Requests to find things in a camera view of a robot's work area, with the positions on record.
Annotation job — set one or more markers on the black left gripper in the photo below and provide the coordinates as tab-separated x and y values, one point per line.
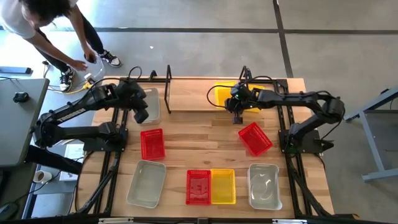
136	95

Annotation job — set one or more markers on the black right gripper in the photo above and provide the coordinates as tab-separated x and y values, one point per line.
244	96

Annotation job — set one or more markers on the gray plastic basket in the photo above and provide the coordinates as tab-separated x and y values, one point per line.
154	105
146	183
264	186

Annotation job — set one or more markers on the red plastic basket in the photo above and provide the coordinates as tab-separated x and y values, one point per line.
152	144
198	186
255	139

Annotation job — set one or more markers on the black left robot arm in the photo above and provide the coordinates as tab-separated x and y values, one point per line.
71	114

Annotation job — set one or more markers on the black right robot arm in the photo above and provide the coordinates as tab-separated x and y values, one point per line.
292	98

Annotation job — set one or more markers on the white power adapter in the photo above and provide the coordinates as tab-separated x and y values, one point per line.
88	76

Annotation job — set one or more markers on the white paper box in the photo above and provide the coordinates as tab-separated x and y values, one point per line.
73	152

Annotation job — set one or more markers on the black desk leg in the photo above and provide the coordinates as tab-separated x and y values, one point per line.
53	160

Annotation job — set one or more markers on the white paper cup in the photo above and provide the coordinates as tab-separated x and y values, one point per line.
42	176

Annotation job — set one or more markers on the small black device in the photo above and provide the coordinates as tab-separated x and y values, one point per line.
20	97

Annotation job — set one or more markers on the gray side table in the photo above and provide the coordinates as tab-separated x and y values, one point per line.
18	130

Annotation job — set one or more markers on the dark flat bar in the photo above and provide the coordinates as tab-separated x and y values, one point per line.
15	70

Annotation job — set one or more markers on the person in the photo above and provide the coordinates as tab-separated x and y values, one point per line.
18	15

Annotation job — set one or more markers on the black computer mouse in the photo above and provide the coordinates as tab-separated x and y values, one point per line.
7	211

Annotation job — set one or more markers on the black aluminium rig frame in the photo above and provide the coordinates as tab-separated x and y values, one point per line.
280	119

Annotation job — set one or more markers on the blue-gray metal cart frame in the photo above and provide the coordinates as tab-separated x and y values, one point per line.
373	140

